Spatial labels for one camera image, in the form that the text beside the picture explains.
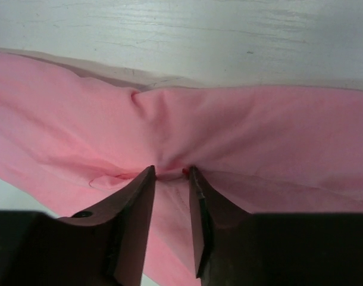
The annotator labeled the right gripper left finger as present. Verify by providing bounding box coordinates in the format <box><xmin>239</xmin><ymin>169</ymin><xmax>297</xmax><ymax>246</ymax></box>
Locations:
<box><xmin>0</xmin><ymin>166</ymin><xmax>156</xmax><ymax>285</ymax></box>

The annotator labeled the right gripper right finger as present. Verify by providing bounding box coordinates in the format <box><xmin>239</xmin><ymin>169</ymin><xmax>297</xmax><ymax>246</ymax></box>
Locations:
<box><xmin>188</xmin><ymin>167</ymin><xmax>363</xmax><ymax>285</ymax></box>

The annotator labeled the pink t shirt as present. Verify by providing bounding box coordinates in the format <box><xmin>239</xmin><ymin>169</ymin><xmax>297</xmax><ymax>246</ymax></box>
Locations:
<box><xmin>0</xmin><ymin>53</ymin><xmax>363</xmax><ymax>285</ymax></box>

